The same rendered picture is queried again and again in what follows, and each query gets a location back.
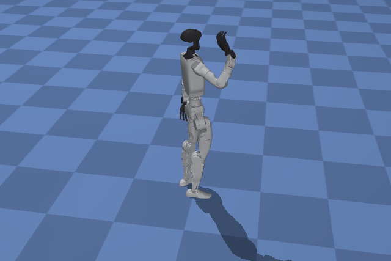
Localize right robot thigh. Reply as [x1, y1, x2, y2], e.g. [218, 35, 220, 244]
[191, 112, 213, 162]

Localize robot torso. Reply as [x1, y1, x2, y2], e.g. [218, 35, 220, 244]
[180, 53, 205, 120]

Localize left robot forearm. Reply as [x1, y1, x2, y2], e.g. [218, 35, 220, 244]
[182, 79, 189, 102]

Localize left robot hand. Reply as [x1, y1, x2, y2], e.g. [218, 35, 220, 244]
[180, 97, 188, 121]

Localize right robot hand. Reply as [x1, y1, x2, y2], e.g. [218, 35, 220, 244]
[216, 31, 236, 59]

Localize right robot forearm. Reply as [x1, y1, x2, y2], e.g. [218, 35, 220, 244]
[216, 52, 236, 87]

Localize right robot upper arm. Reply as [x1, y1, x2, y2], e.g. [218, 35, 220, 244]
[191, 61, 228, 89]

